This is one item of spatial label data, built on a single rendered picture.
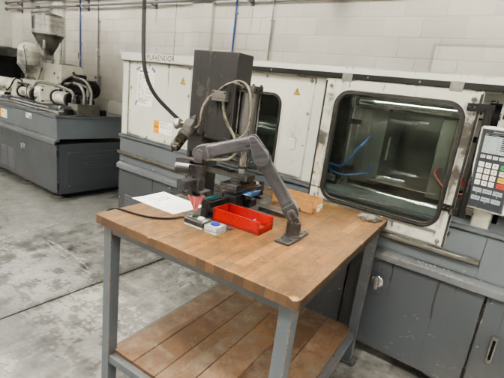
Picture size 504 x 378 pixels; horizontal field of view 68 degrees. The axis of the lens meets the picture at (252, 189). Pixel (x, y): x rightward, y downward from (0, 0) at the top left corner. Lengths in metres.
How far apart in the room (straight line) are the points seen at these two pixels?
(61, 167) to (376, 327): 3.68
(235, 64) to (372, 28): 2.91
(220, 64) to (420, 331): 1.77
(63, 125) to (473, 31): 4.28
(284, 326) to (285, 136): 1.47
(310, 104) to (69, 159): 3.14
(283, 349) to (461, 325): 1.24
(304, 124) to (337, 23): 2.50
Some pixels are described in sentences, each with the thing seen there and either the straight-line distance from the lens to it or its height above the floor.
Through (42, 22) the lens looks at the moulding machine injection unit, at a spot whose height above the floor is 2.03.
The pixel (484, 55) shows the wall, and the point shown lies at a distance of 4.28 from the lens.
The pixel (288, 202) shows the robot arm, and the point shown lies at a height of 1.06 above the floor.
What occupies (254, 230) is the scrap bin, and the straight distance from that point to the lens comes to 1.60.
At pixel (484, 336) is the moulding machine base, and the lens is 2.34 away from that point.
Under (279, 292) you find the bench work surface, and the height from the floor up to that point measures 0.90.
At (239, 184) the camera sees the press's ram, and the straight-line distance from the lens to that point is 1.85.
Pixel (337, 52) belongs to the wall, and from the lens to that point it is 4.67.
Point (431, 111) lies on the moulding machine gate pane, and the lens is 2.11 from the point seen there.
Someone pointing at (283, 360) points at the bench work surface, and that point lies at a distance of 1.34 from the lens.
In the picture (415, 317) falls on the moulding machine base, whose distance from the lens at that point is 2.37.
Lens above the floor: 1.49
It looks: 15 degrees down
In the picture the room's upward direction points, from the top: 7 degrees clockwise
